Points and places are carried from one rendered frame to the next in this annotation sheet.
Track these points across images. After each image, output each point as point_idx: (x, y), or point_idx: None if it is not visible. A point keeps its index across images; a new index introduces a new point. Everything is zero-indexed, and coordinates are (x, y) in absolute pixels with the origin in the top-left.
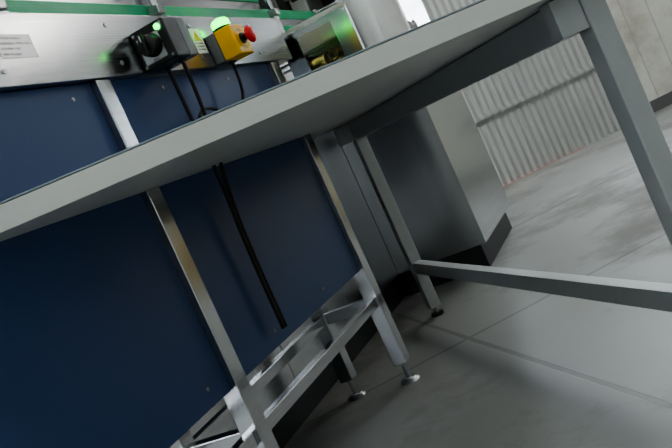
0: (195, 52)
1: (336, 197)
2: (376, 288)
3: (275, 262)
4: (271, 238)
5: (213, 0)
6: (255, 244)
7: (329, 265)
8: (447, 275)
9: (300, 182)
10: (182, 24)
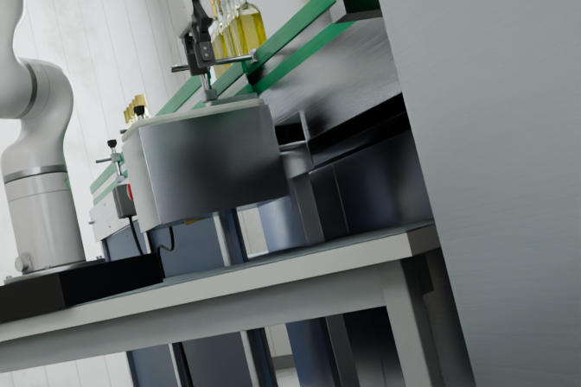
0: (122, 215)
1: (253, 376)
2: None
3: (213, 385)
4: (211, 365)
5: (179, 109)
6: (202, 361)
7: None
8: None
9: (233, 333)
10: (117, 192)
